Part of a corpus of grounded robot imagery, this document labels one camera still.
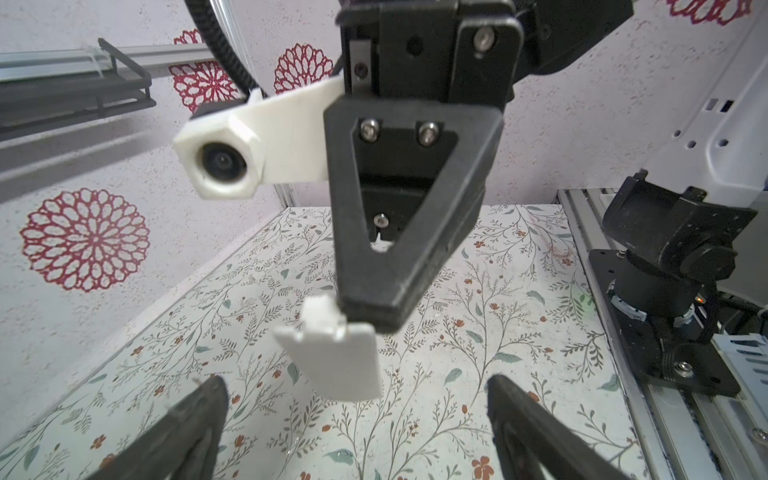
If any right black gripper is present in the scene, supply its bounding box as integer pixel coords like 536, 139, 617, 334
324, 1, 524, 333

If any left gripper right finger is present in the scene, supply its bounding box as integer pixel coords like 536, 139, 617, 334
487, 374, 626, 479

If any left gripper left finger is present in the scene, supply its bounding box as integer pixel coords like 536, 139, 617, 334
91, 376, 229, 480

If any white battery cover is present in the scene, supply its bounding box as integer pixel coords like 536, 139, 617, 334
274, 295, 382, 402

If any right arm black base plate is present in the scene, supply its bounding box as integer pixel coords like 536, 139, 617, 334
588, 249, 741, 397

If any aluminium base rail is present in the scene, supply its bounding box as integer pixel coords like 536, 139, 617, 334
556, 189, 767, 479

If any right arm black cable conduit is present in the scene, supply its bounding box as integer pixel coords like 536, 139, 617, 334
182, 0, 260, 97

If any grey slotted wall shelf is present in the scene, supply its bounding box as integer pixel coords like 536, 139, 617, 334
1, 38, 156, 141

